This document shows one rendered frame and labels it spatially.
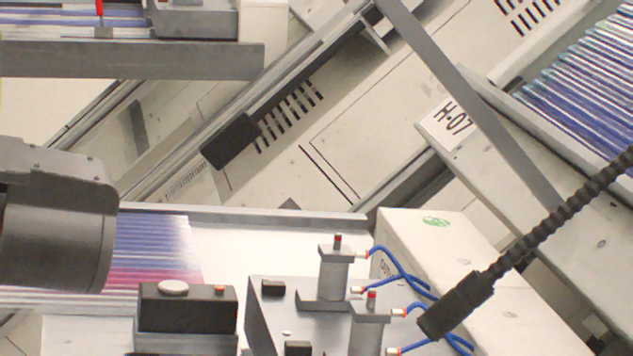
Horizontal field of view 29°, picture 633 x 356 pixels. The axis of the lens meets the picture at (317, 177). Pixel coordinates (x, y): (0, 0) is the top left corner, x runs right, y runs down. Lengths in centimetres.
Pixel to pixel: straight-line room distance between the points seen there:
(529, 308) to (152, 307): 28
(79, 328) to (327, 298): 21
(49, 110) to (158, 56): 338
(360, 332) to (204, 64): 125
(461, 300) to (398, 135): 144
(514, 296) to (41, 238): 43
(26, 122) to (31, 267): 475
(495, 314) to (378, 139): 122
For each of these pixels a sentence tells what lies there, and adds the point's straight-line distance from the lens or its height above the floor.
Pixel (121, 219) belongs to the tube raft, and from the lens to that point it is 122.
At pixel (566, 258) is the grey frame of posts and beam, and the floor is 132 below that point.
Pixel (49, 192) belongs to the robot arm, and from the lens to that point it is 63.
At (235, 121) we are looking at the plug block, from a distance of 89.
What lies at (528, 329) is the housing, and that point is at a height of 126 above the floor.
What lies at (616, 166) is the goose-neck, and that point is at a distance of 68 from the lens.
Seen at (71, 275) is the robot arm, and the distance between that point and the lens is 64.
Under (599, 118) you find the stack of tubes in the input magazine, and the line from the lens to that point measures 101.
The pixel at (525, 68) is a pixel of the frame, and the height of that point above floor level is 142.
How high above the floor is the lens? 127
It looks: 3 degrees down
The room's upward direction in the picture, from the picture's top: 49 degrees clockwise
